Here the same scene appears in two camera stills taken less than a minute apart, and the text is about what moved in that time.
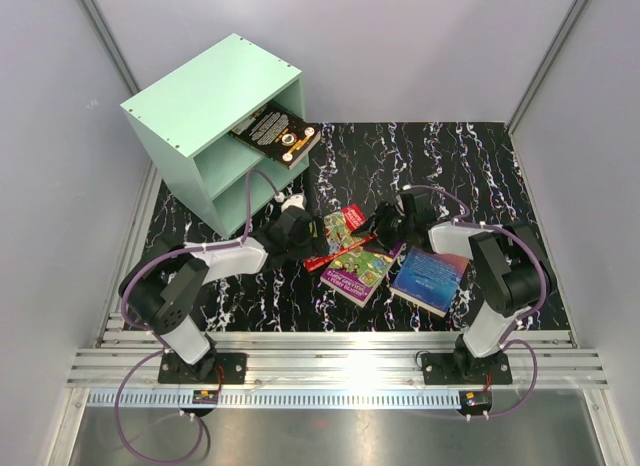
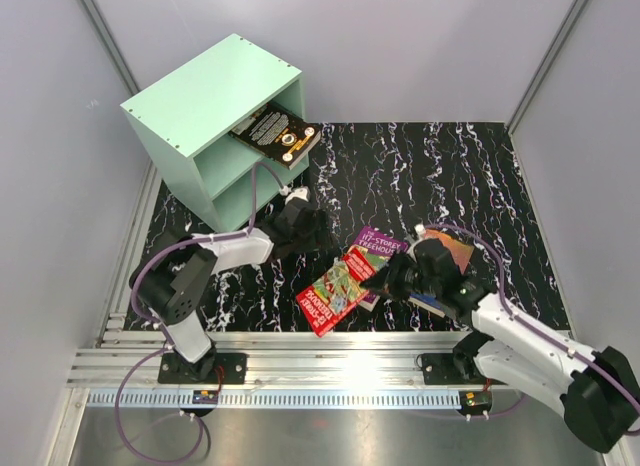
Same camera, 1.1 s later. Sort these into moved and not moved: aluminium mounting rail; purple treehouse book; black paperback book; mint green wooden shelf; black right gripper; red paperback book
Moved: red paperback book; purple treehouse book; black right gripper
Not moved: black paperback book; aluminium mounting rail; mint green wooden shelf
